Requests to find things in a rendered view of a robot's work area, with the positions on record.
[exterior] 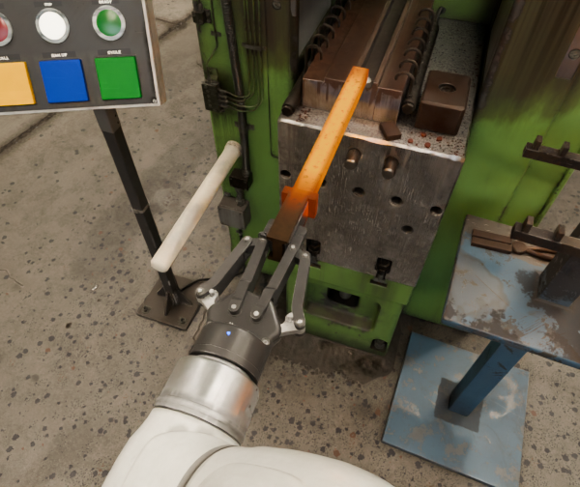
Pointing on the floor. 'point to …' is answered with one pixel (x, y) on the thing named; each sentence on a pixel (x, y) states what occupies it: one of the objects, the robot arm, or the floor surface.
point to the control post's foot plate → (159, 312)
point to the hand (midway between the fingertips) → (288, 225)
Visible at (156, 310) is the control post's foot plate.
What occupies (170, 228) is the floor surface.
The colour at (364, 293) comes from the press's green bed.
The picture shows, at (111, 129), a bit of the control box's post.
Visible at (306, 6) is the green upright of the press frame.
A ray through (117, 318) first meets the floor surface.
